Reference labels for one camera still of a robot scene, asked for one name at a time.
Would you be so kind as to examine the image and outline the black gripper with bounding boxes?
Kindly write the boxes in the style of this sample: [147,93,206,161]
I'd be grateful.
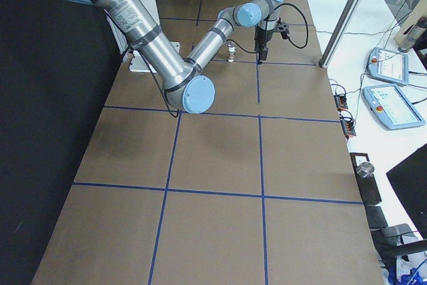
[254,19,277,64]

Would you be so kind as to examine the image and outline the white PPR pipe brass fitting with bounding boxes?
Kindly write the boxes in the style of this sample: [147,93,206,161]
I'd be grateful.
[228,47,236,63]

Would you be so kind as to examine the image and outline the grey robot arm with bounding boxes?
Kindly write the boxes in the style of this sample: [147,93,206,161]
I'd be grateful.
[68,0,284,113]

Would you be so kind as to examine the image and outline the far teach pendant tablet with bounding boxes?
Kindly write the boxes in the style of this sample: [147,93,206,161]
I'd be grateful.
[367,47,409,86]

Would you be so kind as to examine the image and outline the teach pendant tablet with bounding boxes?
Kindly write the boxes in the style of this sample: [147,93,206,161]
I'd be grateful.
[362,84,426,130]
[367,47,409,86]

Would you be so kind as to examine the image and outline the near teach pendant tablet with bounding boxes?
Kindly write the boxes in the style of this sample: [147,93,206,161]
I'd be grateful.
[362,84,426,130]

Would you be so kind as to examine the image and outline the dark equipment box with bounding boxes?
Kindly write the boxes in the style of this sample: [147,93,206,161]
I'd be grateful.
[350,152,382,206]

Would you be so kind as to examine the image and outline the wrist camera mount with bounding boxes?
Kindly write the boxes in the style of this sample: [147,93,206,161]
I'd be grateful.
[275,19,290,40]

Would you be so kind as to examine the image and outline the black cable plugs right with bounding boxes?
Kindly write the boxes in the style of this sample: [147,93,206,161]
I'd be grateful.
[334,93,348,111]

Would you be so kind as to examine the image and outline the black cable plugs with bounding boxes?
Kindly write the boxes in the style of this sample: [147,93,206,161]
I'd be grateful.
[340,115,356,139]
[334,93,348,111]

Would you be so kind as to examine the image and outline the aluminium frame post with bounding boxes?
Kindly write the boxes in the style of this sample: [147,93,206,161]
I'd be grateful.
[319,0,361,68]

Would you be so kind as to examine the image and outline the black cable plugs left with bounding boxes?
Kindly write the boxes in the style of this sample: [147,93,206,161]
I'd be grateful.
[340,115,356,139]

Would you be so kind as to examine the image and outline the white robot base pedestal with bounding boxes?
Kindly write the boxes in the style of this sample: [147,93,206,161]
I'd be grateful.
[128,41,183,73]

